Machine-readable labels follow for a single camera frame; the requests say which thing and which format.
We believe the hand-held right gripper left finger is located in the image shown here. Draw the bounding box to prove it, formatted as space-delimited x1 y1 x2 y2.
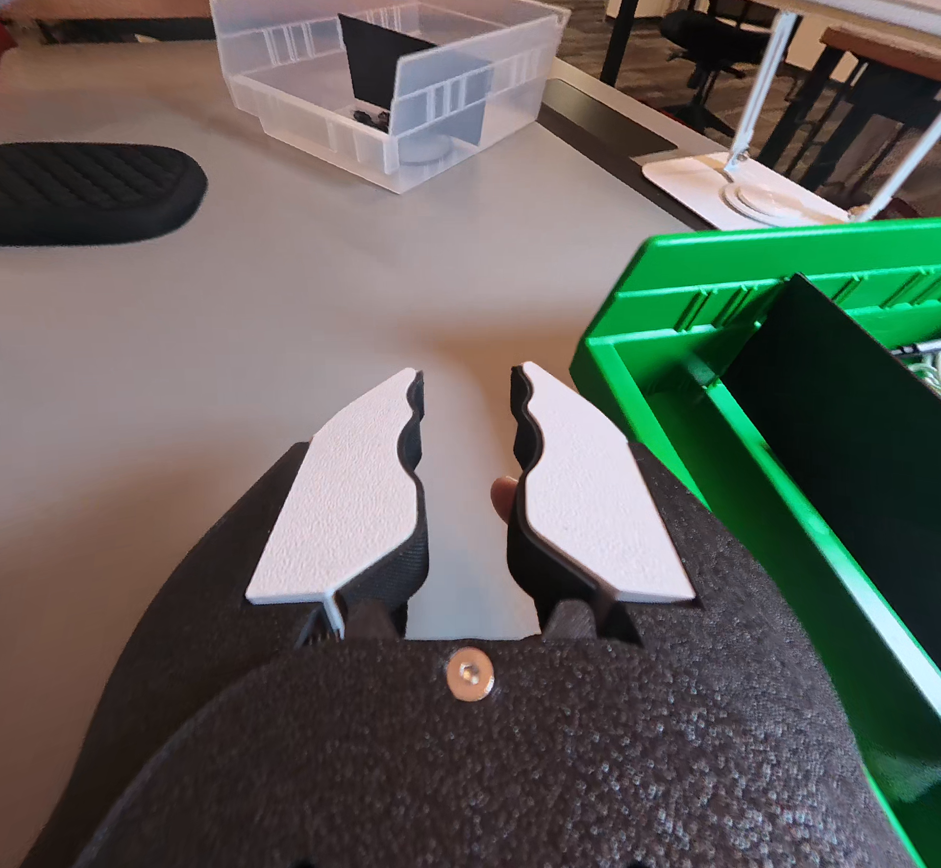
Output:
245 367 429 641

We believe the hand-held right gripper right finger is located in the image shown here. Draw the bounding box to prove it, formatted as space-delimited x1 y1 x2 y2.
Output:
507 361 696 615

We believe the green plastic bin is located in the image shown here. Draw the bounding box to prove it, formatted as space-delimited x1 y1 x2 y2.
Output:
570 219 941 868

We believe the black divider in green bin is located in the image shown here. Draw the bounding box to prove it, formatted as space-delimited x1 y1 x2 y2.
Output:
724 274 941 645

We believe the clear plastic bin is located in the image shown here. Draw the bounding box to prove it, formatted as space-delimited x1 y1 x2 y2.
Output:
209 0 570 194

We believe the black divider in clear bin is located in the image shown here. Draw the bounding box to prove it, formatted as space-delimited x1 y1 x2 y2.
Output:
338 14 494 149

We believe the black office chair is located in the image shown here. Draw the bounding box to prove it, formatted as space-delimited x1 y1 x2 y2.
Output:
659 8 791 137

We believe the wooden table with black legs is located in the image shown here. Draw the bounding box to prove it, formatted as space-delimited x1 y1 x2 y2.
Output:
757 26 941 193

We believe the desk with wooden edge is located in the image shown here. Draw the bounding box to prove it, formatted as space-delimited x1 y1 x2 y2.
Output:
0 0 302 46

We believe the white cable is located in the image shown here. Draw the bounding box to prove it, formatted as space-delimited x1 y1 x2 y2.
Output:
891 339 941 393

